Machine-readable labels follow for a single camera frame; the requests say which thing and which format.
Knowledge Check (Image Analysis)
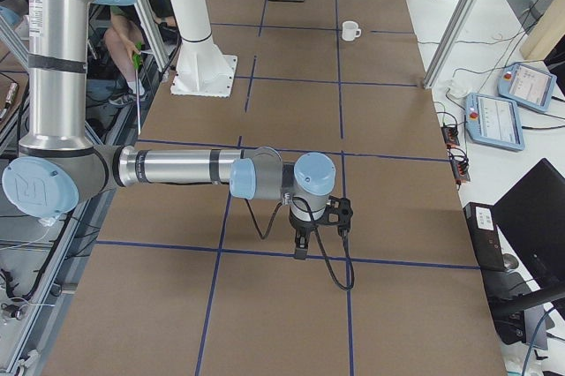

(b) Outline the black computer box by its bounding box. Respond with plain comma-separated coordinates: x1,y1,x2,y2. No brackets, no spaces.
463,202,505,272

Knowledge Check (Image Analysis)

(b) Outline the green handled grabber tool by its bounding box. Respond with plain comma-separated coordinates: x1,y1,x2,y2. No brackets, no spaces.
132,52,143,134

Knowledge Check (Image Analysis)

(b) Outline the seated person green shirt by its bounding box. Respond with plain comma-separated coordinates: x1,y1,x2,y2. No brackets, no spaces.
104,0,177,108

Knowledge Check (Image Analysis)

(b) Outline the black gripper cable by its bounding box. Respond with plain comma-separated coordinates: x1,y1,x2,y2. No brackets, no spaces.
244,199,356,292

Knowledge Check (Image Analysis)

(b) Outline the near teach pendant tablet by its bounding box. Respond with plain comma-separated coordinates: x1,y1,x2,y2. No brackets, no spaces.
465,93,525,151

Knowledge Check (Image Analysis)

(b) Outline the black monitor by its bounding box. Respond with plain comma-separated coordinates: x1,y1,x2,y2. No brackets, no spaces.
493,158,564,287

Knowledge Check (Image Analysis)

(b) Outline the teach pendant tablet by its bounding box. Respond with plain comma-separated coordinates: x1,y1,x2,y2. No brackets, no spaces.
498,63,557,113
465,93,525,151

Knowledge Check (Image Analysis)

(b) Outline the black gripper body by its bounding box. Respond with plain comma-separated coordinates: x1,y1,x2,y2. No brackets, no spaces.
289,215,317,246

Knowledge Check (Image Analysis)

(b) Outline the far teach pendant tablet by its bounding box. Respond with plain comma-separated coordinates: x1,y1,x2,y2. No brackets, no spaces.
498,63,557,113

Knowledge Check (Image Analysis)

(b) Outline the white plastic cup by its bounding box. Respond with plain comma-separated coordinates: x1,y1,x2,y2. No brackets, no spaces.
341,20,362,41

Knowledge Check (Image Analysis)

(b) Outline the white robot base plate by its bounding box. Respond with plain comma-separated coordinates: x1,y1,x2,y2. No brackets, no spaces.
170,53,237,98

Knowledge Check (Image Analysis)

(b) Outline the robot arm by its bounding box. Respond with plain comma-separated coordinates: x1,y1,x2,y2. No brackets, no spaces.
2,0,337,259

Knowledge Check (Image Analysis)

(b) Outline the grey aluminium frame post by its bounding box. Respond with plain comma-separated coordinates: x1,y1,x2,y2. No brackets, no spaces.
423,0,477,89

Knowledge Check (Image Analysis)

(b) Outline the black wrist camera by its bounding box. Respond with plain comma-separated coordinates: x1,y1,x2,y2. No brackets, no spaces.
324,196,354,232

